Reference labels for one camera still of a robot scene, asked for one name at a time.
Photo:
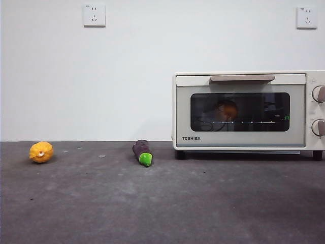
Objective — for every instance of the cream Toshiba toaster oven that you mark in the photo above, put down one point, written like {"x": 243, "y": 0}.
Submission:
{"x": 308, "y": 106}

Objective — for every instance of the yellow bumpy toy fruit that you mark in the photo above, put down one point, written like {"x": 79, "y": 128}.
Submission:
{"x": 40, "y": 152}

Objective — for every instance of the brown potato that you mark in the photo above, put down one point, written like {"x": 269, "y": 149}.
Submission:
{"x": 231, "y": 110}

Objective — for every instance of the purple toy eggplant green stem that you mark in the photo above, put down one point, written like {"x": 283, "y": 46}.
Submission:
{"x": 139, "y": 150}

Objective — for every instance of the white wall socket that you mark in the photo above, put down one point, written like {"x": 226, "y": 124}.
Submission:
{"x": 94, "y": 15}
{"x": 306, "y": 17}

